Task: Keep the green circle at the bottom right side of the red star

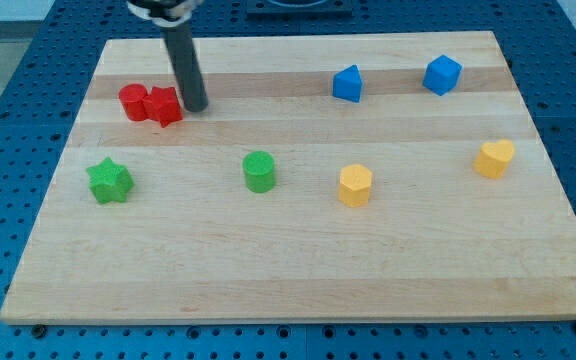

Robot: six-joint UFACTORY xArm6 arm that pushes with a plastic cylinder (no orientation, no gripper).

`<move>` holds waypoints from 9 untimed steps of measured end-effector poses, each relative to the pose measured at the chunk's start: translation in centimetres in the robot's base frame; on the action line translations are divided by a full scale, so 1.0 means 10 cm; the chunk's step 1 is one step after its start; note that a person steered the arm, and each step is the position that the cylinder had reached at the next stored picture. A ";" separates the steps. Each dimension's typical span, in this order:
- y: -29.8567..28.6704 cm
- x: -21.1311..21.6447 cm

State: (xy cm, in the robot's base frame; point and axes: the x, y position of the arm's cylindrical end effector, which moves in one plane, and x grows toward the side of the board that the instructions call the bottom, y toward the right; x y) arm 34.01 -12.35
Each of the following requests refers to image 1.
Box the red star block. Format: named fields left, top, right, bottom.
left=143, top=86, right=183, bottom=128

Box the green star block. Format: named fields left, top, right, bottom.
left=86, top=157, right=134, bottom=204

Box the wooden board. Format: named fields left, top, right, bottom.
left=0, top=31, right=576, bottom=325

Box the red cylinder block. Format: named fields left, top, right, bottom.
left=118, top=83, right=148, bottom=121

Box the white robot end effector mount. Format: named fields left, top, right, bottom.
left=126, top=0, right=203, bottom=27

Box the blue triangle block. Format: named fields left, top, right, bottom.
left=332, top=65, right=363, bottom=103

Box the blue cube block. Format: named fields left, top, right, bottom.
left=422, top=55, right=462, bottom=96

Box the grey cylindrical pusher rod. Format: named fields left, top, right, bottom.
left=162, top=22, right=209, bottom=112

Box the green cylinder block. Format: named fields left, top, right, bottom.
left=242, top=151, right=276, bottom=193

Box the yellow heart block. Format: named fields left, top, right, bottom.
left=473, top=139, right=515, bottom=179

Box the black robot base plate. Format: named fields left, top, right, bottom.
left=245, top=0, right=354, bottom=18

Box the yellow hexagon block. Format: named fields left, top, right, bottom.
left=338, top=164, right=373, bottom=207

